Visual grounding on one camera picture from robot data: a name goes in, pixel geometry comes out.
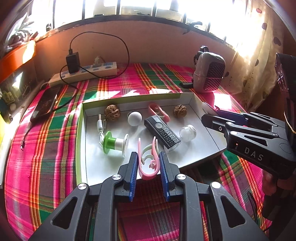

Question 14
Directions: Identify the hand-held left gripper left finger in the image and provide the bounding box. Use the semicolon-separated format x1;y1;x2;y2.
28;152;139;241

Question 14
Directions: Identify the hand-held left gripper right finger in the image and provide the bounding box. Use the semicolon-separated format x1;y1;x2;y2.
159;152;269;241

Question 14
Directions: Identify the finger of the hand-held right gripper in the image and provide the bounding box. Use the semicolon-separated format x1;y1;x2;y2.
215;109;287;133
201;113;274;140

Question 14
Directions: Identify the pink and white ear hook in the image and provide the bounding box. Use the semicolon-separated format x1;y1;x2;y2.
137;136;161;181

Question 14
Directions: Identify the clear jar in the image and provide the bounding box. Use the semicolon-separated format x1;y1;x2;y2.
179;125;197;142

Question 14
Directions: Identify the small brown walnut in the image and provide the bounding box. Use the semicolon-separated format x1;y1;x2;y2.
173;105;187;118

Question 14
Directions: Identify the green and white spool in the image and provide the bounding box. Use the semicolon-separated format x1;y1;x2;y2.
103;131;129;156

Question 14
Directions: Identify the green cardboard box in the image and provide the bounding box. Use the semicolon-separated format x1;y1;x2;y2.
80;92;228;186

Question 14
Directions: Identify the black bike light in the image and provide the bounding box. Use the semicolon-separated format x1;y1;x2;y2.
144;116;182;153

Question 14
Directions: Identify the pink clip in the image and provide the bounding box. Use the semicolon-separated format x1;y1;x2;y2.
147;103;171;122

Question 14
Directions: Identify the white USB cable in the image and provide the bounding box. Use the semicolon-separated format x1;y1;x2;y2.
96;114;108;149

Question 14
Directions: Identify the white ball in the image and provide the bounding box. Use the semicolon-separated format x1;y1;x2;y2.
128;112;142;127

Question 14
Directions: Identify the large brown walnut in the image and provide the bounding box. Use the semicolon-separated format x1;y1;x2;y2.
104;104;121;121

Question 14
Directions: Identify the person's right hand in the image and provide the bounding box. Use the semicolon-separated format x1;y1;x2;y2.
262;171;279;195

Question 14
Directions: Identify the grey fan heater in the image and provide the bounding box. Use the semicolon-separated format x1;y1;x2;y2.
193;46;226;93

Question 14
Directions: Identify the cream spotted curtain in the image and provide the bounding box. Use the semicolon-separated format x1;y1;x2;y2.
229;0;289;112

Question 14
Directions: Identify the dark maroon box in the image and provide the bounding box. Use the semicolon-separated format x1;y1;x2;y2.
275;53;296;133

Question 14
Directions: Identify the pink green plaid blanket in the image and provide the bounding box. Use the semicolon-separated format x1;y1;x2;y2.
5;62;273;241

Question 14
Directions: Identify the black phone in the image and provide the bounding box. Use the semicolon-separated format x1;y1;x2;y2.
30;87;60;123

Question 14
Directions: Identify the beige power strip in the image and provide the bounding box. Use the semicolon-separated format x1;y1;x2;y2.
48;61;118;87

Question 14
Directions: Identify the black power adapter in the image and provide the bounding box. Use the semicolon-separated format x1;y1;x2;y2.
66;49;81;73

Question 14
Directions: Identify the barred window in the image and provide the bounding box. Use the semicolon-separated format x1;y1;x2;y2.
30;0;255;40

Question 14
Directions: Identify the orange tray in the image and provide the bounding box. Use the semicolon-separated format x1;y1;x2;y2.
0;40;36;80

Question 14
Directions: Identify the short black USB cable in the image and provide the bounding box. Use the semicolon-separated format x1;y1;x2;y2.
20;120;35;151

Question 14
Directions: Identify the long black cable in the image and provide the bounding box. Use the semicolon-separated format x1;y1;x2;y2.
50;31;130;112

